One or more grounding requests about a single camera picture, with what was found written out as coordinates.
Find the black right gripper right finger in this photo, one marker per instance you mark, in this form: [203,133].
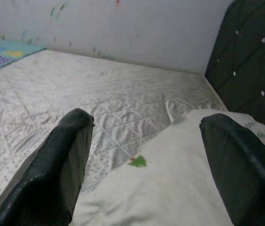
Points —
[247,179]

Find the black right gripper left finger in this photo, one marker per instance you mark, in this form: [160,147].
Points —
[47,179]

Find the white pillow with green tree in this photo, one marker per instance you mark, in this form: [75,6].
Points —
[158,188]

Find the grey quilted mattress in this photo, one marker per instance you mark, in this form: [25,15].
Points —
[75,82]

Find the black tufted headboard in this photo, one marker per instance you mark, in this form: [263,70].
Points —
[247,58]

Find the teal patchwork blanket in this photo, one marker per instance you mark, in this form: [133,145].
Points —
[0,58]

